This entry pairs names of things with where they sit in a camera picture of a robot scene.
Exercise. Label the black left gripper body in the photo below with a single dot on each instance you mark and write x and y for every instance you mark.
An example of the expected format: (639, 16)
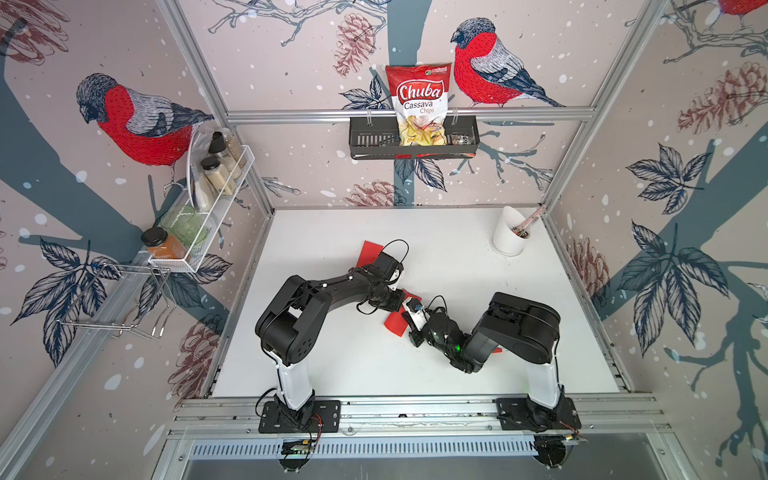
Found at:
(390, 300)

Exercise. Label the beige spice bottle rear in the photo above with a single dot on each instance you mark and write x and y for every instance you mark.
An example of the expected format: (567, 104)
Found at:
(218, 147)

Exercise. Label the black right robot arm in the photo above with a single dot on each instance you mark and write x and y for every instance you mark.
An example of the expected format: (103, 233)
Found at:
(526, 328)

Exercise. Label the beige spice bottle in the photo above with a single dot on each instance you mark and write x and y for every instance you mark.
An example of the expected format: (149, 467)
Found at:
(218, 175)
(218, 147)

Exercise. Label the white pen cup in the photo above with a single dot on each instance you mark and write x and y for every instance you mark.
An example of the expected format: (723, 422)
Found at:
(505, 241)

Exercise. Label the white wire shelf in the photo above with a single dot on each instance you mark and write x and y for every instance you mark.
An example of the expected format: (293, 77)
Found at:
(200, 194)

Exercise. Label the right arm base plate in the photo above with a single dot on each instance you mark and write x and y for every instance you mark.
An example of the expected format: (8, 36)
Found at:
(521, 413)

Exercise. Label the black wire basket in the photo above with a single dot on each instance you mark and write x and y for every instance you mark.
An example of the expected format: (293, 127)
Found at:
(386, 139)

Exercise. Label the green lidded jar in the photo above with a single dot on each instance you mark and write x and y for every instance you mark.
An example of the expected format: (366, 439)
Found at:
(186, 224)

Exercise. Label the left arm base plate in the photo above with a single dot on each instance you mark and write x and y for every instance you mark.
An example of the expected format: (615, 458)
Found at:
(316, 416)

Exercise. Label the chrome wire rack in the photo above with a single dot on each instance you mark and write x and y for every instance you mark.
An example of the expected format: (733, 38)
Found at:
(121, 299)

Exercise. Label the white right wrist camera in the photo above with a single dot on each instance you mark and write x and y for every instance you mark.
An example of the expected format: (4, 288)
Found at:
(414, 314)

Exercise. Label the Chuba cassava chips bag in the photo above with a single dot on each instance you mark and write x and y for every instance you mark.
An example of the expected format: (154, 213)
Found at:
(420, 99)

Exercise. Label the beige spice bottle front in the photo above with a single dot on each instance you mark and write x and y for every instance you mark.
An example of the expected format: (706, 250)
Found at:
(218, 175)

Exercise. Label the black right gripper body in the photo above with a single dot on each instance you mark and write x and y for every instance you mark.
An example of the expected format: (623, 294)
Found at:
(425, 336)

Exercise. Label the orange spice jar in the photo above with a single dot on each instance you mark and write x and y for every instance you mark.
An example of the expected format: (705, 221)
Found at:
(162, 245)

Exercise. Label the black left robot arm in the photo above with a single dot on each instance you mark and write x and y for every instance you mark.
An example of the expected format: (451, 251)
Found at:
(290, 326)

